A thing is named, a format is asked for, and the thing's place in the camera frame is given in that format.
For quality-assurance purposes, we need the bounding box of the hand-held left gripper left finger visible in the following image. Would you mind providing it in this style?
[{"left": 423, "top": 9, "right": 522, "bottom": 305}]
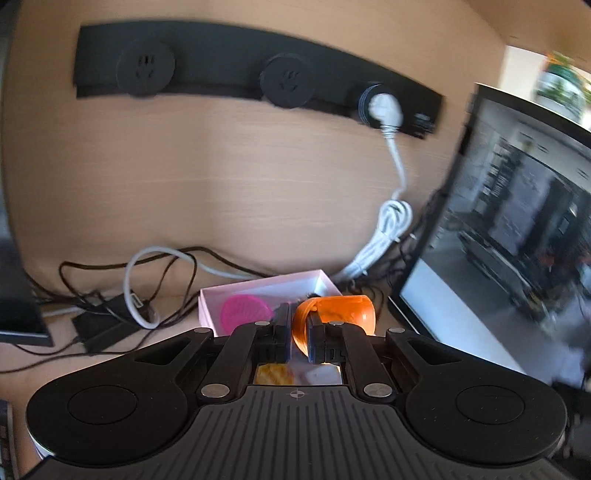
[{"left": 132, "top": 302, "right": 297, "bottom": 408}]

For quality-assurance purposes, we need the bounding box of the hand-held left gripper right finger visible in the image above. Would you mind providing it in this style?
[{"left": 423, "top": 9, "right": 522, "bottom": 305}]
[{"left": 307, "top": 311, "right": 468, "bottom": 408}]

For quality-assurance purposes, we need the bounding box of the yellow ribbed plastic toy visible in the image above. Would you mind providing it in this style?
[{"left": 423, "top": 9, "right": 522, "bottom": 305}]
[{"left": 255, "top": 363, "right": 295, "bottom": 385}]

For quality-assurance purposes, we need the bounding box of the orange plastic toy shell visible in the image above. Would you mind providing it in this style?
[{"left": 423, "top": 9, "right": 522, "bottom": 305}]
[{"left": 292, "top": 295, "right": 376, "bottom": 357}]

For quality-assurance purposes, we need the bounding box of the pink ribbed plastic toy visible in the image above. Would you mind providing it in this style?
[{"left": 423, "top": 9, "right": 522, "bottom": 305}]
[{"left": 220, "top": 295, "right": 274, "bottom": 336}]

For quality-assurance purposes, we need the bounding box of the pink cardboard box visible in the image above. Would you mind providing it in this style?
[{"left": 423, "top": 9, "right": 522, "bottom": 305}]
[{"left": 198, "top": 269, "right": 344, "bottom": 339}]

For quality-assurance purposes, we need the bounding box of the black power adapter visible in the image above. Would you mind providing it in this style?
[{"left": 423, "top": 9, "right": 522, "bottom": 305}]
[{"left": 71, "top": 308, "right": 140, "bottom": 352}]

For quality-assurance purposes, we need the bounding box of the black computer monitor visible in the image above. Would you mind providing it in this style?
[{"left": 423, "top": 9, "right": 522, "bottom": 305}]
[{"left": 0, "top": 0, "right": 55, "bottom": 348}]

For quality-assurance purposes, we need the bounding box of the green potted plant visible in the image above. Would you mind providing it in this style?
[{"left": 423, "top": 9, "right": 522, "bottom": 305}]
[{"left": 534, "top": 50, "right": 591, "bottom": 126}]

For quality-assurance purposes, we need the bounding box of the white power cable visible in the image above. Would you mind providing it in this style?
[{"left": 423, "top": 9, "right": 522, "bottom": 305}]
[{"left": 329, "top": 91, "right": 414, "bottom": 283}]

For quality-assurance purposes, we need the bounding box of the grey looped cable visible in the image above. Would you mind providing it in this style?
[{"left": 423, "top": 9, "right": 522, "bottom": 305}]
[{"left": 123, "top": 246, "right": 269, "bottom": 330}]

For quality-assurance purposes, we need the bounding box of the tangle of black cables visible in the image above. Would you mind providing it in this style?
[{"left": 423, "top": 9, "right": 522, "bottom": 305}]
[{"left": 23, "top": 248, "right": 280, "bottom": 357}]

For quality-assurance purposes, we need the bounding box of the black wall power strip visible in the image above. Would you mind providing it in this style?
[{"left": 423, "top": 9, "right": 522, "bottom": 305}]
[{"left": 73, "top": 25, "right": 445, "bottom": 140}]

